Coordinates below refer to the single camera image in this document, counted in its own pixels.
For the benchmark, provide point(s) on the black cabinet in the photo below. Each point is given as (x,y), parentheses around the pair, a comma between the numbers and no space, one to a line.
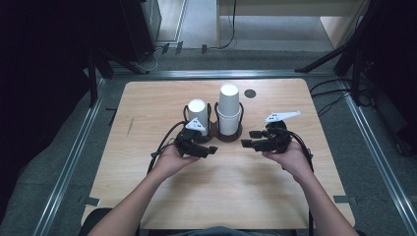
(137,26)

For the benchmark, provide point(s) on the black tripod stand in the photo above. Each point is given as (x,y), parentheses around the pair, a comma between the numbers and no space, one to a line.
(355,42)
(93,78)

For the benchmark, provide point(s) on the light wooden furniture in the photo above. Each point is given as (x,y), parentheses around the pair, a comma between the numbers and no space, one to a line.
(334,26)

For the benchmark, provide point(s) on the dark round table grommet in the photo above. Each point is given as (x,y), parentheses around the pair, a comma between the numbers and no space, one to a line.
(250,93)

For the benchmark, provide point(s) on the person's right hand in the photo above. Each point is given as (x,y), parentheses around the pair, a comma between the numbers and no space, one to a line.
(295,160)

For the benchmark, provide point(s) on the black chair seat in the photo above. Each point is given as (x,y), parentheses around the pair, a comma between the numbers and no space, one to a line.
(95,218)

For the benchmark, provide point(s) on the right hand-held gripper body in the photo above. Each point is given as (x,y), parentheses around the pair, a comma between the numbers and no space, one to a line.
(278,139)

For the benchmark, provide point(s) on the dark tape strip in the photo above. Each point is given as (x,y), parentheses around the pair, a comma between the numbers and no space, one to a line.
(179,47)
(165,48)
(204,49)
(90,201)
(344,199)

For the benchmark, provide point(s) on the metal floor rail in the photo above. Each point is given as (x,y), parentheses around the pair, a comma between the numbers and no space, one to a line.
(67,164)
(377,157)

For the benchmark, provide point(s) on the dark curtain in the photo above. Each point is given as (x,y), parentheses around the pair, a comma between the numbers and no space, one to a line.
(39,82)

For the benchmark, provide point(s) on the person's left hand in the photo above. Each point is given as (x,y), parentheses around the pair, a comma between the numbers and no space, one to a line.
(172,162)

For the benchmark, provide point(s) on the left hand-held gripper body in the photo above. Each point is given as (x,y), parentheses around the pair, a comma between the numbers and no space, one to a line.
(188,141)

